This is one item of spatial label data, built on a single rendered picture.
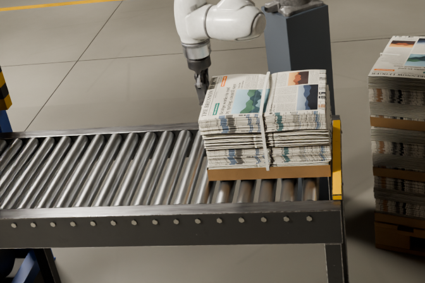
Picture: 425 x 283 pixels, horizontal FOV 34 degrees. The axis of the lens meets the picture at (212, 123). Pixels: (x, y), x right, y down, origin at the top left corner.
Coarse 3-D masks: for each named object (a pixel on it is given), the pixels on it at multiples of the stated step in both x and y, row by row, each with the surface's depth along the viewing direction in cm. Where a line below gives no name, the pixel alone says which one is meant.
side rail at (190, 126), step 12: (12, 132) 266; (24, 132) 264; (36, 132) 263; (48, 132) 262; (60, 132) 260; (72, 132) 259; (84, 132) 257; (96, 132) 256; (108, 132) 255; (120, 132) 253; (132, 132) 252; (144, 132) 251; (156, 132) 251; (192, 132) 248; (156, 144) 253; (192, 144) 251; (168, 156) 255; (204, 156) 253
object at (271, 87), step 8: (264, 80) 222; (272, 80) 220; (272, 88) 215; (256, 96) 213; (272, 96) 211; (256, 104) 208; (264, 104) 207; (272, 104) 206; (256, 112) 203; (264, 112) 203; (256, 120) 202; (264, 120) 202; (256, 128) 204; (264, 128) 204; (272, 128) 203; (256, 136) 205; (272, 136) 204; (256, 144) 207; (272, 144) 206; (256, 152) 208; (272, 152) 208; (264, 160) 210; (272, 160) 209
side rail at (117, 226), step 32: (0, 224) 217; (32, 224) 214; (64, 224) 213; (96, 224) 211; (128, 224) 209; (160, 224) 207; (192, 224) 205; (224, 224) 203; (256, 224) 202; (288, 224) 200; (320, 224) 198
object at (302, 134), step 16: (288, 80) 218; (304, 80) 216; (320, 80) 215; (288, 96) 209; (304, 96) 207; (320, 96) 206; (272, 112) 202; (288, 112) 200; (304, 112) 199; (320, 112) 198; (288, 128) 202; (304, 128) 201; (320, 128) 200; (288, 144) 205; (304, 144) 204; (320, 144) 203; (288, 160) 208; (304, 160) 207; (320, 160) 207
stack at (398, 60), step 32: (384, 64) 264; (416, 64) 260; (384, 96) 260; (416, 96) 254; (384, 128) 268; (384, 160) 275; (416, 160) 268; (384, 192) 283; (416, 192) 276; (384, 224) 290
